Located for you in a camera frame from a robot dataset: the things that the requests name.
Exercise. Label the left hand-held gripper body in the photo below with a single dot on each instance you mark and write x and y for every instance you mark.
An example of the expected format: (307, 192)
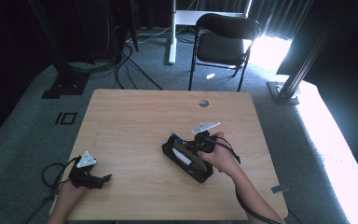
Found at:
(83, 171)

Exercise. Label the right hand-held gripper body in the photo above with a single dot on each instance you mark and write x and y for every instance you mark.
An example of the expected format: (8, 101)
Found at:
(205, 140)

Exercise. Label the black pencil case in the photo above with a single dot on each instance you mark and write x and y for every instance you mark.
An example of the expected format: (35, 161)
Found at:
(195, 172)

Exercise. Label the person's right hand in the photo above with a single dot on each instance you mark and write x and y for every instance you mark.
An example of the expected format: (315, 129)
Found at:
(222, 157)

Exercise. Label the person's left hand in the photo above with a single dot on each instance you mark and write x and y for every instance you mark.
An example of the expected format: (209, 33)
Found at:
(70, 191)

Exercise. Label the small blue object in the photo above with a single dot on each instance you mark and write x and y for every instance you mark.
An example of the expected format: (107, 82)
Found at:
(176, 136)

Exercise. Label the white flat stick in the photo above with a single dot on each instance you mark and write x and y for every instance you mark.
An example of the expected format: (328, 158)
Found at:
(181, 156)

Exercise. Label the black floor tape mark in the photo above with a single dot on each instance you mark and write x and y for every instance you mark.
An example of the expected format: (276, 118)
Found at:
(66, 118)

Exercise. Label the grey tape piece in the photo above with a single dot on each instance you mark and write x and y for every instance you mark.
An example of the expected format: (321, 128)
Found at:
(279, 188)

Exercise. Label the black folding chair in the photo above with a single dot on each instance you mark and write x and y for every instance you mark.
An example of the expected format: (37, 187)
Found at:
(220, 46)

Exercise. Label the black metal stand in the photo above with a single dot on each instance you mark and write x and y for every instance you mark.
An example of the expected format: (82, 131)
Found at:
(63, 74)
(295, 77)

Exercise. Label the dark curtain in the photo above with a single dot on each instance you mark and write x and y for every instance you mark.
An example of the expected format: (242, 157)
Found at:
(273, 15)

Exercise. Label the white desk frame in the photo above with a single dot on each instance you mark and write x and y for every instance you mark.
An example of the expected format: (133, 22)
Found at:
(172, 37)

